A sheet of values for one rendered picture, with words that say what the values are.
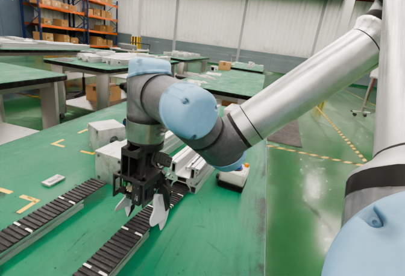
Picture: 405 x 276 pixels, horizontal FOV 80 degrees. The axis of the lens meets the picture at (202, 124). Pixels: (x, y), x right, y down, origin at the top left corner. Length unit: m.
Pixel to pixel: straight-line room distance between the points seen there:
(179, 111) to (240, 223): 0.43
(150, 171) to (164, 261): 0.18
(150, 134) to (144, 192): 0.11
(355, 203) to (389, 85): 0.10
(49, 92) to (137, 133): 2.15
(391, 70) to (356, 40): 0.22
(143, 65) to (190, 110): 0.13
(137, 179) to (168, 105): 0.19
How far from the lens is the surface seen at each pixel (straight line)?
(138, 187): 0.48
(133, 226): 0.58
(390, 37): 0.27
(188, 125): 0.32
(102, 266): 0.52
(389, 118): 0.22
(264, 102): 0.42
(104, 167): 0.76
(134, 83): 0.42
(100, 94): 3.25
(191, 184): 0.73
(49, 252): 0.61
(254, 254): 0.62
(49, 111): 2.62
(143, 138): 0.45
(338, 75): 0.44
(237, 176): 0.76
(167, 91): 0.34
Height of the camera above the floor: 1.20
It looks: 18 degrees down
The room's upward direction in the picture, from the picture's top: 8 degrees clockwise
